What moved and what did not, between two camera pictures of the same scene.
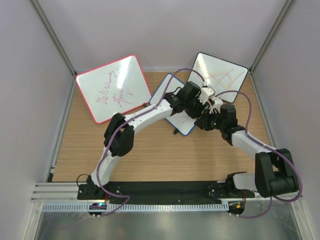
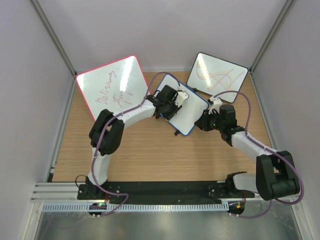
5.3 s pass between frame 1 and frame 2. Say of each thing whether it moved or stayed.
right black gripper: stayed
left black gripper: moved
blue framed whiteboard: stayed
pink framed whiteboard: stayed
